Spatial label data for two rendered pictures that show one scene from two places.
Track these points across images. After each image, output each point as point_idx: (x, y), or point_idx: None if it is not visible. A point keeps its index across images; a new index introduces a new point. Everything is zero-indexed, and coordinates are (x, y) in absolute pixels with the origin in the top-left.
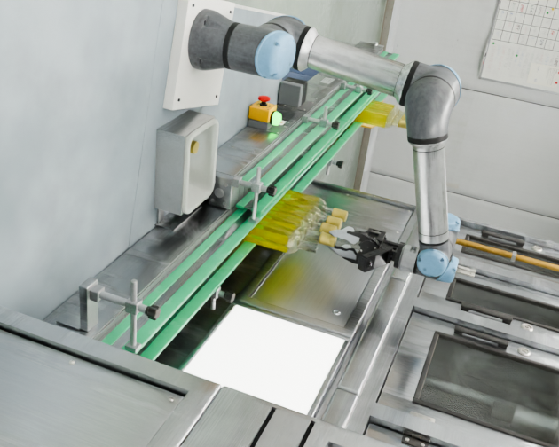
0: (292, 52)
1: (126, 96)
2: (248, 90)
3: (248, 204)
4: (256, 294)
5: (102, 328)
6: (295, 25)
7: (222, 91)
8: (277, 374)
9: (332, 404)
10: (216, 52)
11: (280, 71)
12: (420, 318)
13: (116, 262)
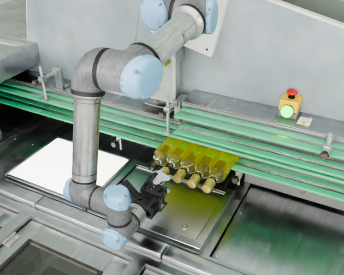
0: (159, 15)
1: (118, 6)
2: (285, 78)
3: (184, 127)
4: (140, 168)
5: (58, 90)
6: (187, 1)
7: (233, 56)
8: (60, 172)
9: (29, 191)
10: None
11: (147, 23)
12: (120, 265)
13: None
